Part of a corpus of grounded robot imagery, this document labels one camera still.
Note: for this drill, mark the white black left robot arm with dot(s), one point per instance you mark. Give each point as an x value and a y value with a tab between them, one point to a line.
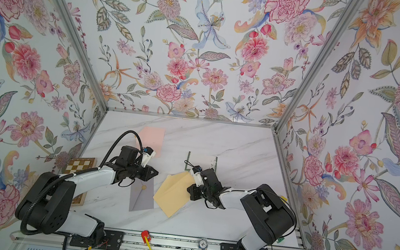
47	208

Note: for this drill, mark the yellow stick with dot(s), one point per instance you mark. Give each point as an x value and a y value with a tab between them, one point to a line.
148	245

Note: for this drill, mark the aluminium corner frame post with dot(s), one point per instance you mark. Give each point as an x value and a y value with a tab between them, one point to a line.
75	40
350	10

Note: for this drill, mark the pink envelope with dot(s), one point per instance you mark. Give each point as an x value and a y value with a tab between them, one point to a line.
152	137

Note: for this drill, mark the grey lavender envelope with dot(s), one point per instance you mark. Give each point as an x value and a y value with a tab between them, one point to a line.
141	195

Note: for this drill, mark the yellow envelope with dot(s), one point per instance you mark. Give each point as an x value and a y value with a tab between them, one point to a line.
172	194

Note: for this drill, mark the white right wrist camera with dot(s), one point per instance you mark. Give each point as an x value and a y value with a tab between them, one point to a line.
197	178

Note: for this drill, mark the round silver knob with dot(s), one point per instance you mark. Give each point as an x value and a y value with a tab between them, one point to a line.
203	244

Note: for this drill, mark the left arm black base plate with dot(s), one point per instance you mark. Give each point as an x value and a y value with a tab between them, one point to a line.
110	240

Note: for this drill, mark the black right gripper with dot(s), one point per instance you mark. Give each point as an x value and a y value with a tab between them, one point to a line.
193	191

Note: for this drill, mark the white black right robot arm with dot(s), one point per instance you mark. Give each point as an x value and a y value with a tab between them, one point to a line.
270	216

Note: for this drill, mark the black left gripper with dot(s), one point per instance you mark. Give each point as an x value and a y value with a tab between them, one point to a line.
147	173

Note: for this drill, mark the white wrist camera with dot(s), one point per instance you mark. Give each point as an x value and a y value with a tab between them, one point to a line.
147	154
197	178

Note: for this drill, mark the aluminium front rail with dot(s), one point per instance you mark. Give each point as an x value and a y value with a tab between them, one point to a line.
167	247

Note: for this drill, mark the aluminium corner frame post right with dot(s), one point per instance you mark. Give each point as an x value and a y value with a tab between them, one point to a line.
350	10

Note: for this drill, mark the aluminium corner frame post left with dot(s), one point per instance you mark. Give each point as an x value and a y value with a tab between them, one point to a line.
75	40

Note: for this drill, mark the green bordered letter paper underneath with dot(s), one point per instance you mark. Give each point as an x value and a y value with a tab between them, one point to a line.
204	161

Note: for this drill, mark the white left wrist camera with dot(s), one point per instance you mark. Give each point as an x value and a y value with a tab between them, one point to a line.
147	154

